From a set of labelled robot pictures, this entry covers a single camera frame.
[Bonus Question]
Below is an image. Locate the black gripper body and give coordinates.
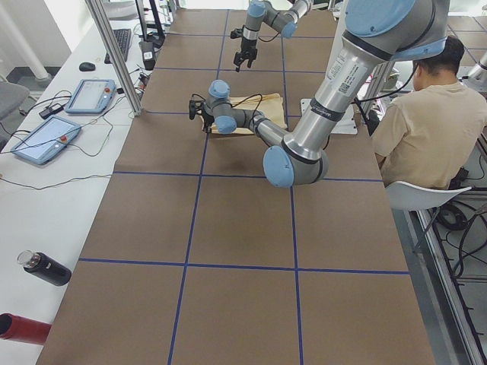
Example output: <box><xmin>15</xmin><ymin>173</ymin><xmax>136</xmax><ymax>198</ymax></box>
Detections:
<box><xmin>237</xmin><ymin>37</ymin><xmax>257</xmax><ymax>61</ymax></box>
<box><xmin>200</xmin><ymin>109</ymin><xmax>215</xmax><ymax>128</ymax></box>

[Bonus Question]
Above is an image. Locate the cream long-sleeve graphic shirt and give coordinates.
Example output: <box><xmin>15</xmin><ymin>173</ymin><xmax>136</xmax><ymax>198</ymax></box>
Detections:
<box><xmin>230</xmin><ymin>93</ymin><xmax>287</xmax><ymax>129</ymax></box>

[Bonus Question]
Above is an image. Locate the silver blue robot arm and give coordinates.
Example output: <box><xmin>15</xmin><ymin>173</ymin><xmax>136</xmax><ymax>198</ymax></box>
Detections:
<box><xmin>230</xmin><ymin>0</ymin><xmax>313</xmax><ymax>72</ymax></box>
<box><xmin>189</xmin><ymin>1</ymin><xmax>450</xmax><ymax>188</ymax></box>

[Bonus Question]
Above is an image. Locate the far blue teach pendant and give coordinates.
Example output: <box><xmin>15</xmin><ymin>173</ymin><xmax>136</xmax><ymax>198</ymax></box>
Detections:
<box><xmin>64</xmin><ymin>79</ymin><xmax>116</xmax><ymax>115</ymax></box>

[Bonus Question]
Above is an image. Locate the blue teach pendant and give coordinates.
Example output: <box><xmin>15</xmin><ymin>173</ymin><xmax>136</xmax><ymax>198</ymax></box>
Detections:
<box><xmin>64</xmin><ymin>79</ymin><xmax>116</xmax><ymax>115</ymax></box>
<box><xmin>11</xmin><ymin>116</ymin><xmax>81</xmax><ymax>166</ymax></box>

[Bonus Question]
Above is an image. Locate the black keyboard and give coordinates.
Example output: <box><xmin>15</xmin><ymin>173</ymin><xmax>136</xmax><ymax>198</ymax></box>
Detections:
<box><xmin>113</xmin><ymin>28</ymin><xmax>132</xmax><ymax>62</ymax></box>

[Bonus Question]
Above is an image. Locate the black computer mouse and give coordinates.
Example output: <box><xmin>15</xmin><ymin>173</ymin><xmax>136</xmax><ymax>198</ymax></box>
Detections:
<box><xmin>78</xmin><ymin>62</ymin><xmax>96</xmax><ymax>72</ymax></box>

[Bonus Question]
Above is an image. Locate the small black adapter box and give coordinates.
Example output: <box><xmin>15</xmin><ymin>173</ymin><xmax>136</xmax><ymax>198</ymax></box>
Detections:
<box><xmin>39</xmin><ymin>103</ymin><xmax>64</xmax><ymax>119</ymax></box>

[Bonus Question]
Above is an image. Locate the near blue teach pendant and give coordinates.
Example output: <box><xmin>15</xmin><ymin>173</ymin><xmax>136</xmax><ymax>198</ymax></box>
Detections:
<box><xmin>11</xmin><ymin>116</ymin><xmax>81</xmax><ymax>166</ymax></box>

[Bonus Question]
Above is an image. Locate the seated person beige shirt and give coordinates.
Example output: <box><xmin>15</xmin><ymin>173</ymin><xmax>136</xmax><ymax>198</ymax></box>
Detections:
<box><xmin>371</xmin><ymin>36</ymin><xmax>486</xmax><ymax>190</ymax></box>

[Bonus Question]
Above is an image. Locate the white plastic chair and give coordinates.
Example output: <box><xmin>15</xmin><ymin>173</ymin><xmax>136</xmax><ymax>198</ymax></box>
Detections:
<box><xmin>384</xmin><ymin>180</ymin><xmax>473</xmax><ymax>254</ymax></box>

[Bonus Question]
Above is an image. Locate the black bottle clear cap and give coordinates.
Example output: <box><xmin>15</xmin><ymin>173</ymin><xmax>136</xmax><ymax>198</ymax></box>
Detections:
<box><xmin>17</xmin><ymin>250</ymin><xmax>72</xmax><ymax>287</ymax></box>

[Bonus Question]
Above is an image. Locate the red cylinder bottle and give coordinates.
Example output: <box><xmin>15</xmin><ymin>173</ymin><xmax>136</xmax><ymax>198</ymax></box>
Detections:
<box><xmin>1</xmin><ymin>313</ymin><xmax>51</xmax><ymax>345</ymax></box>

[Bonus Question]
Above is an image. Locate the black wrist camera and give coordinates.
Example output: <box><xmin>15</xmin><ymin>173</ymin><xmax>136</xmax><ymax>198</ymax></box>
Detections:
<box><xmin>230</xmin><ymin>28</ymin><xmax>243</xmax><ymax>39</ymax></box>
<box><xmin>189</xmin><ymin>100</ymin><xmax>205</xmax><ymax>120</ymax></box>

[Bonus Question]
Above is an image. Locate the aluminium frame post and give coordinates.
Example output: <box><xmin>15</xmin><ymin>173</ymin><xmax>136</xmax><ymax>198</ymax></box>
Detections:
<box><xmin>85</xmin><ymin>0</ymin><xmax>142</xmax><ymax>116</ymax></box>

